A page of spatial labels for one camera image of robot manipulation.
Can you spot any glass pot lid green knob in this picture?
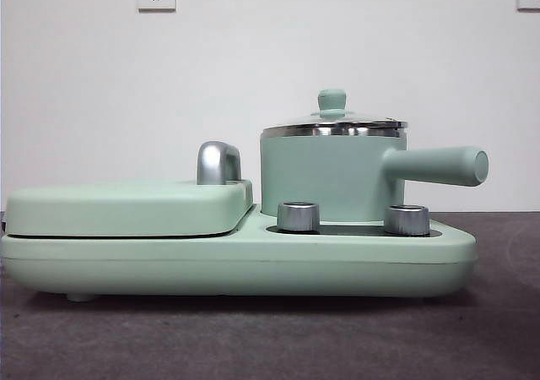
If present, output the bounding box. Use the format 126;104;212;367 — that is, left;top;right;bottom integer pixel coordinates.
263;89;409;130

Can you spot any silver control knob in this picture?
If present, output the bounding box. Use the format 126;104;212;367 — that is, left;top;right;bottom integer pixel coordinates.
277;201;321;232
383;204;430;236

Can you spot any mint green breakfast machine base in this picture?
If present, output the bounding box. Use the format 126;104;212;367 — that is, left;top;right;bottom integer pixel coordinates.
0;202;478;303

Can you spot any mint green pot with handle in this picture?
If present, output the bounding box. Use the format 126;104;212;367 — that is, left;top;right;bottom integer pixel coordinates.
260;124;490;223

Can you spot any chrome griddle cover handle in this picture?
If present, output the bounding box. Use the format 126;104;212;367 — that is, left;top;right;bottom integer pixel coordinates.
197;141;242;186

